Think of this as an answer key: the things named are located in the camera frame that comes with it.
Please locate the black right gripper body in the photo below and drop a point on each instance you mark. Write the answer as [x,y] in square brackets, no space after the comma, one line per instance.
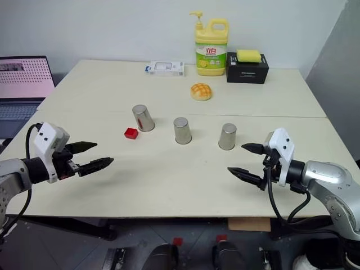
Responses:
[270,164]

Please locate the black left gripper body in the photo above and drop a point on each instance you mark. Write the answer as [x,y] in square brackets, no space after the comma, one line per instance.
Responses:
[64,164]

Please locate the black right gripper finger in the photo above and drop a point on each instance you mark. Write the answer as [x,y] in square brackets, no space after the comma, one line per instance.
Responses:
[244,175]
[253,148]

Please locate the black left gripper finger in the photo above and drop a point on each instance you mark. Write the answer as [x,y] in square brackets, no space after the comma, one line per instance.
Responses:
[95,165]
[83,146]

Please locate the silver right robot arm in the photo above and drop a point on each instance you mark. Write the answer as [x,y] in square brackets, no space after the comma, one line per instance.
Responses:
[329,185]

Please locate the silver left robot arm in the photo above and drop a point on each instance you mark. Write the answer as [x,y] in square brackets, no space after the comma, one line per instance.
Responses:
[12,174]

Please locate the plain steel cup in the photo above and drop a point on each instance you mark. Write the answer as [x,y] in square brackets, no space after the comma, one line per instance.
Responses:
[227,137]
[182,131]

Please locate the red cube block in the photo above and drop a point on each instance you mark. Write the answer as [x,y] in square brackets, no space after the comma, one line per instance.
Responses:
[131,133]

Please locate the brown cardboard piece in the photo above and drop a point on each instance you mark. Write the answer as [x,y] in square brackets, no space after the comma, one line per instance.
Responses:
[249,224]

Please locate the black table leg base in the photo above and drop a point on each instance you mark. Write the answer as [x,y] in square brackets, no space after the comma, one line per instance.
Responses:
[70,226]

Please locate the steel cup with red reflection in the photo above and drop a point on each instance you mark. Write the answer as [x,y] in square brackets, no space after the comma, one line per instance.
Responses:
[143,118]

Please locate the pineapple bun bread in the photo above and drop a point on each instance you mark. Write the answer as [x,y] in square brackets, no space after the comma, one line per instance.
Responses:
[201,90]

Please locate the black cardboard box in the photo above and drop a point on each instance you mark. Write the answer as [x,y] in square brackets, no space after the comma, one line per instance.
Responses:
[247,69]

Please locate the black robot foot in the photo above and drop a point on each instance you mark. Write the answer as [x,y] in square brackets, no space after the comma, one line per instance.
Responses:
[166,256]
[229,254]

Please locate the open laptop computer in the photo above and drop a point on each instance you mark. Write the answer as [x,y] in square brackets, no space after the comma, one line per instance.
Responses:
[19,90]

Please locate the yellow sponge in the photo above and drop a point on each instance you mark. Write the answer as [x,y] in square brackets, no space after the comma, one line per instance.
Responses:
[248,56]

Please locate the white shoe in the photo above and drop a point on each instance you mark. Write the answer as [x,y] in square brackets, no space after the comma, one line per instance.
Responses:
[305,263]

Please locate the yellow dish soap bottle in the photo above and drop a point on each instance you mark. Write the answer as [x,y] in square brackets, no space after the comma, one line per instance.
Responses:
[211,50]

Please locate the white flat package box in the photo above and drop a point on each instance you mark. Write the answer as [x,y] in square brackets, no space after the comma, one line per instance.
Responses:
[166,68]

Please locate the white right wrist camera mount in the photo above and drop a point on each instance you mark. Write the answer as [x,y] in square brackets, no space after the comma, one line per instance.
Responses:
[282,153]

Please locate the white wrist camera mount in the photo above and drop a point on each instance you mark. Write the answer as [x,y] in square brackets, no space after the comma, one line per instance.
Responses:
[46,143]
[282,153]

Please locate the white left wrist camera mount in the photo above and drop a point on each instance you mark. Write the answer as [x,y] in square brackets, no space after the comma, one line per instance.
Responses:
[46,143]

